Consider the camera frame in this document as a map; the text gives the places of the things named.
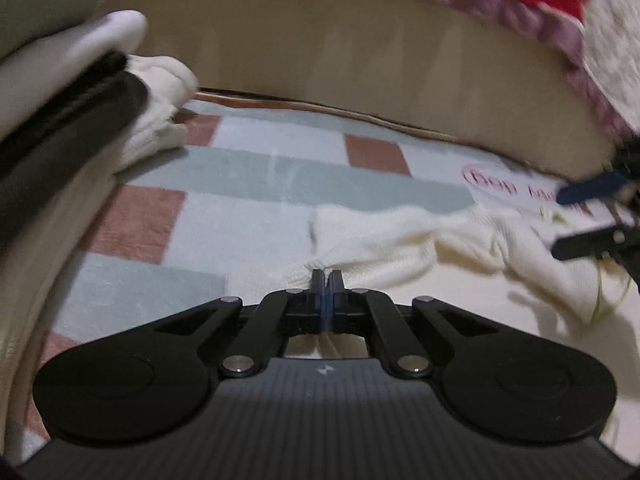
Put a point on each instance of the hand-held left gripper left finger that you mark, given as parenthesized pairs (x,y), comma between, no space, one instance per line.
(318,305)

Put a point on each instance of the checkered pink grey blanket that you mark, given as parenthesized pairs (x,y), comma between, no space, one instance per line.
(240,180)

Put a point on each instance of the cream knit garment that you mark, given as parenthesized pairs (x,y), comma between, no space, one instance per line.
(400,240)

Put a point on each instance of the white quilt with purple trim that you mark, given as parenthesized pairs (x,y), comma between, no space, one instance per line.
(615,35)

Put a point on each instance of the black folded cloth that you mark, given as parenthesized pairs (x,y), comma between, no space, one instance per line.
(65,125)

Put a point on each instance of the beige bed frame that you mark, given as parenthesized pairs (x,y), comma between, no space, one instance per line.
(325,55)

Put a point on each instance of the cream folded cloth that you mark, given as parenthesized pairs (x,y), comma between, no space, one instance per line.
(155,95)

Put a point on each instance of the white folded cloth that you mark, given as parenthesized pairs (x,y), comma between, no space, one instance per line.
(65,55)

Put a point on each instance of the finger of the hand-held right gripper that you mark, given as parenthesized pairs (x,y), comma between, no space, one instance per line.
(590,189)
(585,245)

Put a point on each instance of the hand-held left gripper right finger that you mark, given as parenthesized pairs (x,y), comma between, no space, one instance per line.
(334,305)

